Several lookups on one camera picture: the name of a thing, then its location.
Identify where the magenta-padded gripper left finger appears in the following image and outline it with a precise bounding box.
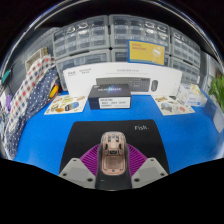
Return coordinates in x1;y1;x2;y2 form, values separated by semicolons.
59;143;103;190

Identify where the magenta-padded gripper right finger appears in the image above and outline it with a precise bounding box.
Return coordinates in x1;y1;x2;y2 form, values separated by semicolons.
125;143;168;190

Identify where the pink computer mouse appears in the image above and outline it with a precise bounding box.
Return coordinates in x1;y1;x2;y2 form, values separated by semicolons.
100;130;128;176

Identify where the black mouse pad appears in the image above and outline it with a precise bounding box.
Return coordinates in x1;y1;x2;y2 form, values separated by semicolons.
59;119;170;192

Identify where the navy white dotted cloth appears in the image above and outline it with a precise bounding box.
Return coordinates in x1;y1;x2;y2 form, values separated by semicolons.
3;68;60;160

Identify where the colourful sticker sheet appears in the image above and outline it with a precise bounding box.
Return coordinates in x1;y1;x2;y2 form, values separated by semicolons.
44;94;88;115
151;94;196;117

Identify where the small black box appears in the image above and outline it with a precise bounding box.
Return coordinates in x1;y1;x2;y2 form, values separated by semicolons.
87;83;132;110

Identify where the small yellow object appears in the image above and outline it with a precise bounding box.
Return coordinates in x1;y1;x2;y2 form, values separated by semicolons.
49;83;60;99

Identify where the clear plastic box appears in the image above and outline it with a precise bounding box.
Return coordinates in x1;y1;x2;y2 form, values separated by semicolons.
176;83;208;108

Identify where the long white keyboard box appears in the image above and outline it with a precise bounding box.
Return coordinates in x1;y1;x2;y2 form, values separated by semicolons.
63;62;184;98

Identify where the red blue checkered cloth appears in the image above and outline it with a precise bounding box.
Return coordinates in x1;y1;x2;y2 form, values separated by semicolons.
8;55;56;131

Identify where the purple toy figure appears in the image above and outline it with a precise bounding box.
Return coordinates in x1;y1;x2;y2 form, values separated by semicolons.
4;94;14;113

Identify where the green potted plant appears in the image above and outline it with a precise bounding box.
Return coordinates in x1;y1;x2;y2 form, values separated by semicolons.
208;75;224;134

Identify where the yellow and blue box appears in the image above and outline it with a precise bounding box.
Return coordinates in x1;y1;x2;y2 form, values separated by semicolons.
127;39;167;66

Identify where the white woven basket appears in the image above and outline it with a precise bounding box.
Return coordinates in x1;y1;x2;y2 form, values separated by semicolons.
24;47;49;73

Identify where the teal wall bin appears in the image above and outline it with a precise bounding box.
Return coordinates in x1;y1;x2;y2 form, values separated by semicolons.
1;69;13;84

